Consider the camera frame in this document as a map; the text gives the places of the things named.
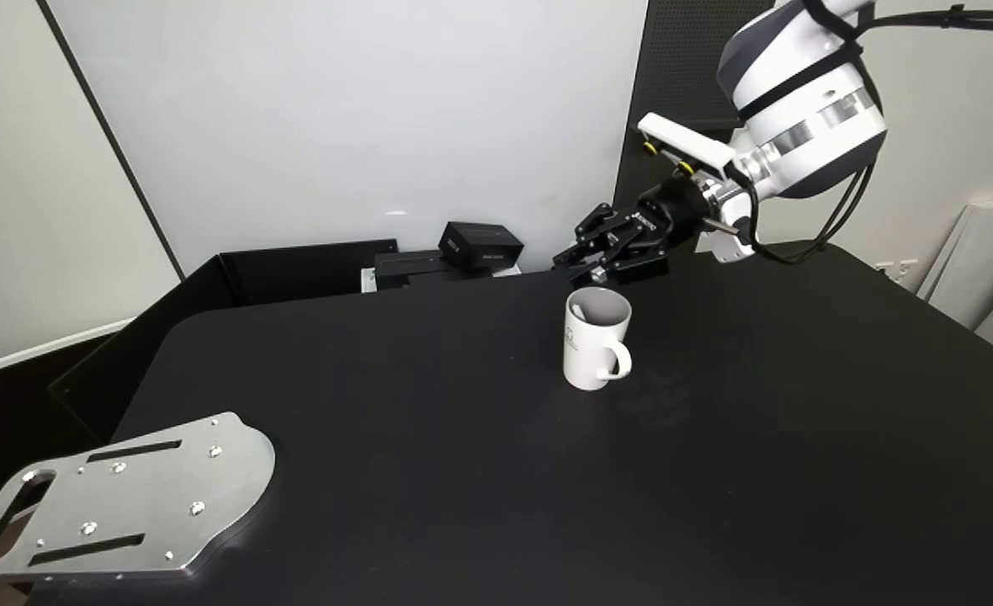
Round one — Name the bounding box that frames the whiteboard panel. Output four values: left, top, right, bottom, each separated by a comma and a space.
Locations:
36, 0, 654, 280

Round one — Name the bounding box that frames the dark pillar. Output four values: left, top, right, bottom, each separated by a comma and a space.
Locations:
610, 0, 791, 246

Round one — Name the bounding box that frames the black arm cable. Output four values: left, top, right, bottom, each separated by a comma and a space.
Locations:
727, 0, 993, 263

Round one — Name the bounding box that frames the silver metal mounting plate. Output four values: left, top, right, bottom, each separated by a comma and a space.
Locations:
0, 408, 280, 587

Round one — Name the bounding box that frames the white leaning board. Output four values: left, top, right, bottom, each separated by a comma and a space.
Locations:
921, 191, 993, 365

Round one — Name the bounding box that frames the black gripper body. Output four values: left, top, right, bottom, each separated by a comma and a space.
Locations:
635, 180, 711, 258

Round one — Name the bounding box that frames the flat black box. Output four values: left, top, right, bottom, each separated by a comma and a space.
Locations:
371, 246, 454, 292

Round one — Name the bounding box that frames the white ceramic mug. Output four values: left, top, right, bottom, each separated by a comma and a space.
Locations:
558, 282, 635, 393

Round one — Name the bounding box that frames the light grey wrist camera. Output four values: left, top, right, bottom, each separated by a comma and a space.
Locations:
635, 109, 756, 195

